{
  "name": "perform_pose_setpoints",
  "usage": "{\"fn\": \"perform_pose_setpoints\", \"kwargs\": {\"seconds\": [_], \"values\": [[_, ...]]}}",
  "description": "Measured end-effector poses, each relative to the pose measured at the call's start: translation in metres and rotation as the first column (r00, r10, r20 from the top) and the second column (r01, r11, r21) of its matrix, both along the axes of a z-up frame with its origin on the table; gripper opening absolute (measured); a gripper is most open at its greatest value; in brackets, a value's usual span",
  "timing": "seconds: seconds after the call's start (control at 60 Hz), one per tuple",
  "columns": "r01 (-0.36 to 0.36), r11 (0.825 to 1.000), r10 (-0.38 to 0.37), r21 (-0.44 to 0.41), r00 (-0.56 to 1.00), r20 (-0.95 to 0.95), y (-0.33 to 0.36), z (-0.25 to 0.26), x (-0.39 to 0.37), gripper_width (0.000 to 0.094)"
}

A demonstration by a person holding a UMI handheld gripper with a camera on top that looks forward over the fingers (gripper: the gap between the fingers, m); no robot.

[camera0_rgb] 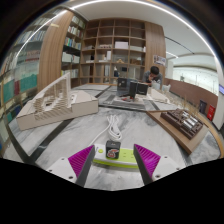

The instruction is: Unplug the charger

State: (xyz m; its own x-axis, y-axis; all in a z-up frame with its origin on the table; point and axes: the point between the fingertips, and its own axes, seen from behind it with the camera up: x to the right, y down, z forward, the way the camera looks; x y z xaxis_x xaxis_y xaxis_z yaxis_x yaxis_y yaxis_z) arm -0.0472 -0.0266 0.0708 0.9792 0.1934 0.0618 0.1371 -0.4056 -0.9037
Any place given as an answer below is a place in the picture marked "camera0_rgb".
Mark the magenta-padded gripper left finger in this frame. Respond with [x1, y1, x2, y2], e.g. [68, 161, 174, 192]
[46, 145, 96, 188]

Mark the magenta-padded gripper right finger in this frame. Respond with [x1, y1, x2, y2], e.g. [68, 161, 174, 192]
[133, 143, 183, 186]

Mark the small black charger block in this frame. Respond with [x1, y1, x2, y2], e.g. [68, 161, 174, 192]
[105, 139, 122, 160]

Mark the green and white power strip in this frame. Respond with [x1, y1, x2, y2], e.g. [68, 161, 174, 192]
[91, 143, 139, 169]

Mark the brown architectural model on board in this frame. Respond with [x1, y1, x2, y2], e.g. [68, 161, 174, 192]
[145, 108, 209, 155]

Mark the large white architectural model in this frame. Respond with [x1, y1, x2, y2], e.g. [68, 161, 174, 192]
[15, 72, 100, 131]

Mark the small white architectural model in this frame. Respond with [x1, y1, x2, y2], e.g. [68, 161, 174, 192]
[148, 87, 172, 104]

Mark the black architectural model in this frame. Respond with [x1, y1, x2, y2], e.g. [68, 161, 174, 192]
[99, 77, 151, 110]

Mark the dark waste bin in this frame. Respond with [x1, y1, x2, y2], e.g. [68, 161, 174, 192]
[198, 99, 208, 116]

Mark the person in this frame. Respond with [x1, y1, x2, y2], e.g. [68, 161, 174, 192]
[143, 65, 164, 90]

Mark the poster on wood panel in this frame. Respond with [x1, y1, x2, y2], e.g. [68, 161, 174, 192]
[153, 54, 168, 67]

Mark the tall bookshelf with books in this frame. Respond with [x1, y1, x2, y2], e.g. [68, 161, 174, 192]
[0, 8, 88, 134]

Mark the wooden cubby shelf unit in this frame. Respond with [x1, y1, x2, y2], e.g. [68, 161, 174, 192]
[79, 18, 147, 86]

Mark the curved ceiling light strip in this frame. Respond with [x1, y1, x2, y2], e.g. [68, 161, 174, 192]
[71, 0, 218, 56]

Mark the white coiled power cable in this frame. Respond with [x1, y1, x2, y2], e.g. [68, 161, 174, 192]
[88, 114, 124, 148]

